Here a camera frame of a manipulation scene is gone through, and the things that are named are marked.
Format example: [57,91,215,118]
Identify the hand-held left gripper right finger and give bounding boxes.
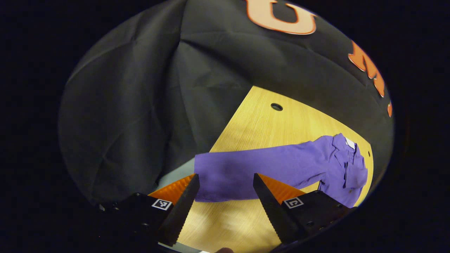
[253,173,354,245]

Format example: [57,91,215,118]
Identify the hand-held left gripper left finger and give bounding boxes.
[98,173,201,247]

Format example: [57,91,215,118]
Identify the purple shirt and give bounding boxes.
[193,133,369,208]

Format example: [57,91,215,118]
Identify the black backdrop cloth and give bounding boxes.
[58,0,394,208]

